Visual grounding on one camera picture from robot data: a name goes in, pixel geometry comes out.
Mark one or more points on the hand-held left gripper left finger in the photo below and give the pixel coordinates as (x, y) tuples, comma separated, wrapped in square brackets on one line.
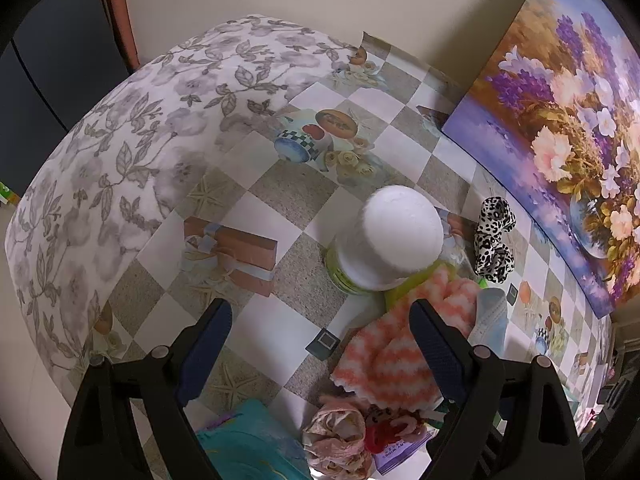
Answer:
[(205, 355)]

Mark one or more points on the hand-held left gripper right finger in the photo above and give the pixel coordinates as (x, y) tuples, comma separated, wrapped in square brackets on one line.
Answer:
[(440, 355)]

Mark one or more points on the orange white striped fuzzy cloth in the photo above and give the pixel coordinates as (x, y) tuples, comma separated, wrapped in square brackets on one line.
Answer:
[(385, 355)]

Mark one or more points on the yellow-green cloth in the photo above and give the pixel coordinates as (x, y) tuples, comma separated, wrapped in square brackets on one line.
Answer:
[(395, 297)]

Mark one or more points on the teal towel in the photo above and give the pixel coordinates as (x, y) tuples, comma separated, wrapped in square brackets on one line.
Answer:
[(250, 445)]

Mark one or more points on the purple box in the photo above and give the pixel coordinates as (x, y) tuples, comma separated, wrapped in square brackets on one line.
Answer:
[(395, 460)]

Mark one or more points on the leopard print scrunchie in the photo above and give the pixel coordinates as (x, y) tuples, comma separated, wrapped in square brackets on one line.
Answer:
[(492, 240)]

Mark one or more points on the pink floral scrunchie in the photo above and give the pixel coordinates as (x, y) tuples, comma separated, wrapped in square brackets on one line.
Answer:
[(335, 430)]

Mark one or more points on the green canister with white lid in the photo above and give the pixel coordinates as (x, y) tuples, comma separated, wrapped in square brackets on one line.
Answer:
[(400, 230)]

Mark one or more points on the checkered printed tablecloth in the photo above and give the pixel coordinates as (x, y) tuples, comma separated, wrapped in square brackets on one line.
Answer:
[(280, 220)]

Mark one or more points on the grey floral blanket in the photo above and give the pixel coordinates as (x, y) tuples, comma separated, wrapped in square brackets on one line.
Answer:
[(125, 135)]

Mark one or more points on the flower painting canvas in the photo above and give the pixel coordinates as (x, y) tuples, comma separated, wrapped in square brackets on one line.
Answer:
[(550, 85)]

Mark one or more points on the dark door panel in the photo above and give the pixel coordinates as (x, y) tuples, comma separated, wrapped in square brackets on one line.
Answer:
[(50, 60)]

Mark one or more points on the brown wooden door frame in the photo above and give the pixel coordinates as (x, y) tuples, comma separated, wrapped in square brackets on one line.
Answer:
[(120, 10)]

